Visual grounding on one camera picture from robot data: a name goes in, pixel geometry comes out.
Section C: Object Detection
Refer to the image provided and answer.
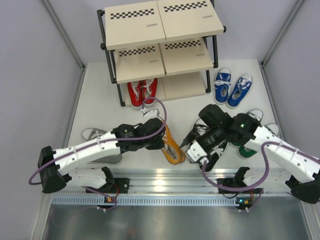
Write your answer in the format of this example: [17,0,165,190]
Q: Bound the grey sneaker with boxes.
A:
[87,154,123,165]
[81,127,107,142]

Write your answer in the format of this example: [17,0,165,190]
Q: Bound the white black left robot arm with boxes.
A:
[38,118,165,194]

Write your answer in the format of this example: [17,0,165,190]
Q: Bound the red sneaker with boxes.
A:
[127,81,143,108]
[142,78,158,106]

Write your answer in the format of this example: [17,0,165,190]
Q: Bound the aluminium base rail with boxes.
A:
[66,168,311,202]

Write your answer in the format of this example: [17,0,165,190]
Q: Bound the lower grey sneaker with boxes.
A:
[87,154,123,165]

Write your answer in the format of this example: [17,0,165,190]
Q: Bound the left blue sneaker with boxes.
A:
[212,67,232,104]

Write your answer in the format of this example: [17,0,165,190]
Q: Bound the orange sneaker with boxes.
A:
[161,124,186,165]

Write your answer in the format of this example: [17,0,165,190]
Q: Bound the black sneaker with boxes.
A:
[199,140,228,173]
[191,118,209,142]

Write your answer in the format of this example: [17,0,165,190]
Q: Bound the blue sneaker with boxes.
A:
[212,67,232,104]
[226,74,253,109]

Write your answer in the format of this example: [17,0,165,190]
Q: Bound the left black sneaker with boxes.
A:
[191,118,209,142]

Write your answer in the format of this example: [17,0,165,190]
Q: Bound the right black sneaker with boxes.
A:
[199,140,228,173]

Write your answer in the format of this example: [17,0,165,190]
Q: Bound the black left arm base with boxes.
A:
[89,177,130,194]

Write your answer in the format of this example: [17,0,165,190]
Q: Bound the right green sneaker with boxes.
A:
[238,123,281,159]

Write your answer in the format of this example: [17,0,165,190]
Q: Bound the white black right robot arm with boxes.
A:
[180,104,320,204]

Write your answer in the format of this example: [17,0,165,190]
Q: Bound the left green sneaker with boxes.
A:
[229,108,264,148]

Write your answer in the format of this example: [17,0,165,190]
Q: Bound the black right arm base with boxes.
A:
[217,167,263,194]

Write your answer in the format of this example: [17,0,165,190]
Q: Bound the grey aluminium corner post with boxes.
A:
[260,0,307,69]

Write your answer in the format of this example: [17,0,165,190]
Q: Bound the green sneaker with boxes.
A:
[238,123,281,159]
[229,108,264,148]

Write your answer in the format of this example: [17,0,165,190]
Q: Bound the right blue sneaker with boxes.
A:
[226,74,253,109]

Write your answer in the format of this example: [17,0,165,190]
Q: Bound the beige black shoe shelf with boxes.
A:
[96,0,226,107]

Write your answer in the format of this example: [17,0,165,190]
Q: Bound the upper grey sneaker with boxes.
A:
[81,127,107,142]

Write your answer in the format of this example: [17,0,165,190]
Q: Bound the left grey corner post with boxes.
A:
[40,0,85,71]

